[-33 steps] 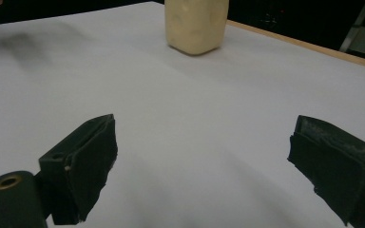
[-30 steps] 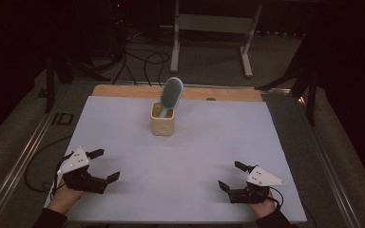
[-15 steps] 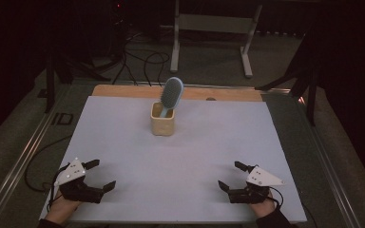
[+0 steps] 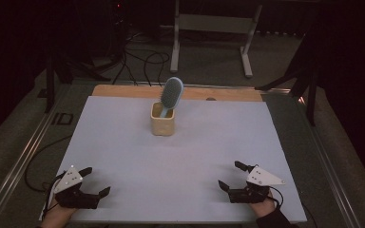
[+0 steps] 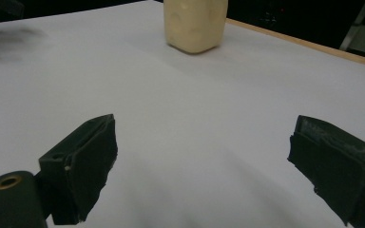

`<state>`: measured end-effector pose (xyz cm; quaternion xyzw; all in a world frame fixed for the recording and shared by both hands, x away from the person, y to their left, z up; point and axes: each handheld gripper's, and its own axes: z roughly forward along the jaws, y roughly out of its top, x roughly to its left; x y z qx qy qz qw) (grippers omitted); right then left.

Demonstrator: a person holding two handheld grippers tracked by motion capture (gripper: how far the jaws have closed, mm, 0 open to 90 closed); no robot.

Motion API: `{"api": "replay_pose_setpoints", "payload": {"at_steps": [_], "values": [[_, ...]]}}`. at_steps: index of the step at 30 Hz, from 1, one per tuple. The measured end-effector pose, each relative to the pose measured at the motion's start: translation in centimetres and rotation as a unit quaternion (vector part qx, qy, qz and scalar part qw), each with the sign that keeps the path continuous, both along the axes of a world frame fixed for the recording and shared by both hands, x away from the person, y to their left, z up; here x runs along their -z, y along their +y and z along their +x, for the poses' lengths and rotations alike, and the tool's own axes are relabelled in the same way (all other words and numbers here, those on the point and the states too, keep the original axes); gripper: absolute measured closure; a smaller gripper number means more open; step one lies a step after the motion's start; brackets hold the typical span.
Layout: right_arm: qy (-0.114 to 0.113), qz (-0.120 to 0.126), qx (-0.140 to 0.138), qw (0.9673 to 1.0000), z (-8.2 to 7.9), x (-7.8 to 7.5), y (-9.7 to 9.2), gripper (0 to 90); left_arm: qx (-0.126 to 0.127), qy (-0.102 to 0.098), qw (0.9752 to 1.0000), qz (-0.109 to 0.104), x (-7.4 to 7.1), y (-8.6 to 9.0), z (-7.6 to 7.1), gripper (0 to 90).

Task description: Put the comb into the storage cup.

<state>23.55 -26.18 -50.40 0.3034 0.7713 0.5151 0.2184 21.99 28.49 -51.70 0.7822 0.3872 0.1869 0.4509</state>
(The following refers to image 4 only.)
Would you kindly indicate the beige square cup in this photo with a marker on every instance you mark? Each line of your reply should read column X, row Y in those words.
column 162, row 126

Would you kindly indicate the metal floor rail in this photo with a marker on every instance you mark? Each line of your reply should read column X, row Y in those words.
column 326, row 164
column 19, row 164

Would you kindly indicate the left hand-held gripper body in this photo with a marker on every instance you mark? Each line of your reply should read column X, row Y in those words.
column 71, row 182

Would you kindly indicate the person's left hand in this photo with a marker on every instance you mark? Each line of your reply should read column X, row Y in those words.
column 57, row 217

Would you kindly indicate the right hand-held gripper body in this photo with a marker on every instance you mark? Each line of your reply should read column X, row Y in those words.
column 263, row 177

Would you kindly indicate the person's right hand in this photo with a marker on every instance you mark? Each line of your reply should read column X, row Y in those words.
column 263, row 209

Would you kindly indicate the pale blue table mat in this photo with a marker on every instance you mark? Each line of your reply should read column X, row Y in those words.
column 218, row 142

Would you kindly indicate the black stand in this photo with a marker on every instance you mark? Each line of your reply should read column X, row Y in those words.
column 311, row 101
column 50, row 85

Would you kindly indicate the white metal table frame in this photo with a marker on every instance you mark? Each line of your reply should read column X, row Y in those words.
column 214, row 23

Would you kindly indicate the light blue hairbrush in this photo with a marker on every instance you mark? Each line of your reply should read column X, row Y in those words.
column 172, row 91

